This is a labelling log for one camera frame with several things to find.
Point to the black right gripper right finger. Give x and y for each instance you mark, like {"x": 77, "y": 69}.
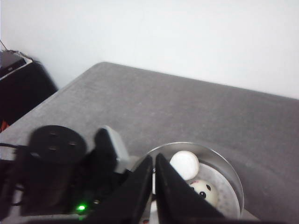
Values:
{"x": 177, "y": 202}

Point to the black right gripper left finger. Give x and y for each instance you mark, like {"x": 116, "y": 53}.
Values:
{"x": 127, "y": 203}

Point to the panda bun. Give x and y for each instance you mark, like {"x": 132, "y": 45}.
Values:
{"x": 186, "y": 164}
{"x": 206, "y": 191}

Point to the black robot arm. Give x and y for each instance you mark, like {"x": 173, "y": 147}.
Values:
{"x": 55, "y": 174}

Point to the stainless steel steamer pot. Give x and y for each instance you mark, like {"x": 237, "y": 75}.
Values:
{"x": 214, "y": 169}

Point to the black box beside table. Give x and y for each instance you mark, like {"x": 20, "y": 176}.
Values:
{"x": 24, "y": 84}

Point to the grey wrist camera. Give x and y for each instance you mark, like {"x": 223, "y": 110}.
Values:
{"x": 122, "y": 155}

